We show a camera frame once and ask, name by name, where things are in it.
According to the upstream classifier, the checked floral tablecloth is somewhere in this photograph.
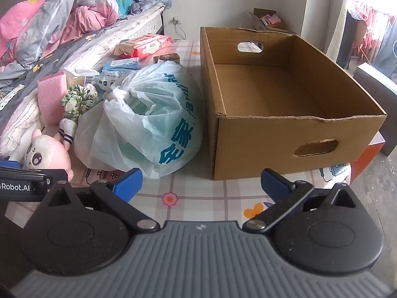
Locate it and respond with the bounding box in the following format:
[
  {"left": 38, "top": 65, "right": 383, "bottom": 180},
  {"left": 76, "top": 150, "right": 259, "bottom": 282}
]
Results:
[{"left": 4, "top": 39, "right": 352, "bottom": 233}]

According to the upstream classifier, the gold tissue pack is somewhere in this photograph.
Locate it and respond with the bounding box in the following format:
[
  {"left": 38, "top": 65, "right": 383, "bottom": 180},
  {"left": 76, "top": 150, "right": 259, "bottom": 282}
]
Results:
[{"left": 153, "top": 53, "right": 181, "bottom": 64}]

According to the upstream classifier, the clear plastic packet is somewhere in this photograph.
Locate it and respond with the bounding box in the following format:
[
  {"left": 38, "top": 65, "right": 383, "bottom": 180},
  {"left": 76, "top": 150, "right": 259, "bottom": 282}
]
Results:
[{"left": 66, "top": 70, "right": 103, "bottom": 85}]

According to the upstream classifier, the orange and white box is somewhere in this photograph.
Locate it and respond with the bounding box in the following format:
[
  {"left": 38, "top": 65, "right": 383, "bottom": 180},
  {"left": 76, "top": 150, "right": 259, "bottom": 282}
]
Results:
[{"left": 349, "top": 130, "right": 387, "bottom": 185}]

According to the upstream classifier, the large cardboard box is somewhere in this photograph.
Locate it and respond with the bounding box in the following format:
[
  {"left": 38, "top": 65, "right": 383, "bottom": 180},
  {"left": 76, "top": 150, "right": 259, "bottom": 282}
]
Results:
[{"left": 200, "top": 26, "right": 388, "bottom": 181}]

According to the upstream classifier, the lavender printed cloth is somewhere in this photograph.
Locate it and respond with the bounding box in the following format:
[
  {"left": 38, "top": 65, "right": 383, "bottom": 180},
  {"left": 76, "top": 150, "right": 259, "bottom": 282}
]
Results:
[{"left": 127, "top": 0, "right": 172, "bottom": 15}]

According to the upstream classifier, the white knotted plastic bag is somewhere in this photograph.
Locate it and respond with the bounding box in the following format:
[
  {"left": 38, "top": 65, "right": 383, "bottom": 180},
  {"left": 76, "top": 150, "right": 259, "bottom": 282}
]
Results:
[{"left": 74, "top": 60, "right": 203, "bottom": 179}]

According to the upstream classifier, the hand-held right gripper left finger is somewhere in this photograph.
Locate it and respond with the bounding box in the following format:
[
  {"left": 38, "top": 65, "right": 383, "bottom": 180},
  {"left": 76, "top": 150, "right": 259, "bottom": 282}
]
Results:
[{"left": 46, "top": 168, "right": 160, "bottom": 233}]

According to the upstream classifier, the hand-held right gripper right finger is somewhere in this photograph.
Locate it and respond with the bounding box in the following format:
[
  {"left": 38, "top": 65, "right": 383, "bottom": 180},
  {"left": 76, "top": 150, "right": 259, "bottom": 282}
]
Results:
[{"left": 242, "top": 168, "right": 357, "bottom": 235}]

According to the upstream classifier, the cyan pillow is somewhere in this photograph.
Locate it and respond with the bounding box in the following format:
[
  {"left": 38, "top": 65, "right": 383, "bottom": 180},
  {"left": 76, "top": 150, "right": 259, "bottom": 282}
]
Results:
[{"left": 110, "top": 0, "right": 134, "bottom": 17}]

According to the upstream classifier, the white quilted mattress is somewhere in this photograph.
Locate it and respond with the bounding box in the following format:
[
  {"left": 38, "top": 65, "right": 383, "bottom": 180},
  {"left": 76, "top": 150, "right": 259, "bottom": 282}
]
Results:
[{"left": 0, "top": 4, "right": 165, "bottom": 159}]

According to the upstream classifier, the pink plush toy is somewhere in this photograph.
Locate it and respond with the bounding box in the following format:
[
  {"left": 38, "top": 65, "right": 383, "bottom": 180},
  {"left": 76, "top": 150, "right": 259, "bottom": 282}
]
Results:
[{"left": 12, "top": 129, "right": 75, "bottom": 182}]

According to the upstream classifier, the white doll with striped legs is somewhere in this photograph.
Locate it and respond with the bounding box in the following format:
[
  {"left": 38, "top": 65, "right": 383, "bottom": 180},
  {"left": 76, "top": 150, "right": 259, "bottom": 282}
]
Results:
[{"left": 54, "top": 73, "right": 125, "bottom": 145}]

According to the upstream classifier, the grey printed bed sheet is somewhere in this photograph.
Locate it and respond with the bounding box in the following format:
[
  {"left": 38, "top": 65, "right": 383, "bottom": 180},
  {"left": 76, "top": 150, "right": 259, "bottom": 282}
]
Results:
[{"left": 0, "top": 54, "right": 63, "bottom": 121}]

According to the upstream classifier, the pink and grey quilt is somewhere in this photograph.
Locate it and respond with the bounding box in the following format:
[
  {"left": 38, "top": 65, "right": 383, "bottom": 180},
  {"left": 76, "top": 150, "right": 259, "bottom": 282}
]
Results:
[{"left": 0, "top": 0, "right": 120, "bottom": 69}]

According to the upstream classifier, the small printed cardboard box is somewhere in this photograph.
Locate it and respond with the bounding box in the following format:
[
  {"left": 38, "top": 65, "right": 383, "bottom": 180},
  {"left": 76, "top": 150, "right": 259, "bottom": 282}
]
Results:
[{"left": 253, "top": 8, "right": 297, "bottom": 35}]

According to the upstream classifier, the red wet wipes pack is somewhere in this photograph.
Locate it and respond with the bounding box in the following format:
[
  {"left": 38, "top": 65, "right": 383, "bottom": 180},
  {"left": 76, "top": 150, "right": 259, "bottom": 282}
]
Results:
[{"left": 113, "top": 34, "right": 173, "bottom": 61}]

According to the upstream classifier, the green floral scrunchie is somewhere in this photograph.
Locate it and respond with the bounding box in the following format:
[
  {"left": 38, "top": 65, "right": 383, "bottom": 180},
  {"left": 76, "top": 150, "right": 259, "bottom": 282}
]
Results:
[{"left": 60, "top": 84, "right": 100, "bottom": 121}]

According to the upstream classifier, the pink ribbed cloth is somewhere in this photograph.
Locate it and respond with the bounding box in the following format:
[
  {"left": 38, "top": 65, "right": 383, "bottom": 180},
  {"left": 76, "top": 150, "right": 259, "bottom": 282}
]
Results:
[{"left": 37, "top": 71, "right": 70, "bottom": 126}]

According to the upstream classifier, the hanging grey garment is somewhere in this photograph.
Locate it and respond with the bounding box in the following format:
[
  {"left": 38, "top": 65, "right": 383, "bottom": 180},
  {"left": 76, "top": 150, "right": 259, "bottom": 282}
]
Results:
[{"left": 377, "top": 19, "right": 397, "bottom": 72}]

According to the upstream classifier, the white curtain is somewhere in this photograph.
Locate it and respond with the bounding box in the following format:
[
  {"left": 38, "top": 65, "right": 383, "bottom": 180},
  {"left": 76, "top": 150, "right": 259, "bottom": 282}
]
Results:
[{"left": 324, "top": 0, "right": 352, "bottom": 69}]

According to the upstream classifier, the blue bandage box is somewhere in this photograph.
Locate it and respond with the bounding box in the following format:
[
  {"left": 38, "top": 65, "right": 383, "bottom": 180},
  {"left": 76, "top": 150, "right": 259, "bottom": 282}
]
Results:
[{"left": 102, "top": 57, "right": 141, "bottom": 72}]

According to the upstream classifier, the hanging pink garment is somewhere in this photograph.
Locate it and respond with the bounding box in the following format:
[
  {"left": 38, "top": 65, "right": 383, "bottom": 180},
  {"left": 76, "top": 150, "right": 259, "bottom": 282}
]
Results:
[{"left": 347, "top": 0, "right": 391, "bottom": 56}]

